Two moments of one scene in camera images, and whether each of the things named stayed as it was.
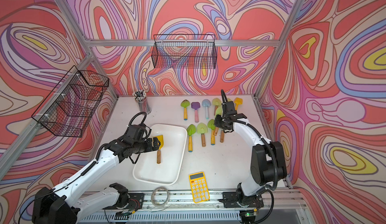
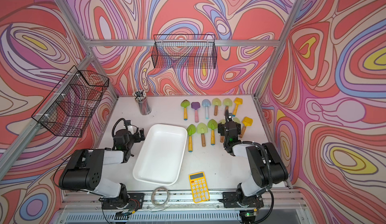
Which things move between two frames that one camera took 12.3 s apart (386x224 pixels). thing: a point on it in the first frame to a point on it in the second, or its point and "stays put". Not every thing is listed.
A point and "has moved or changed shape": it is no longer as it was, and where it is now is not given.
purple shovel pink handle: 196,105 stays put
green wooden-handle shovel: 222,136 stays put
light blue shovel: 206,103 stays put
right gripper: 218,124 to 221,129
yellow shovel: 237,101 stays put
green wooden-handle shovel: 218,111 has moved or changed shape
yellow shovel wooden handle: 160,137 has moved or changed shape
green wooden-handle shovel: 202,128 stays put
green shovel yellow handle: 185,103 stays put
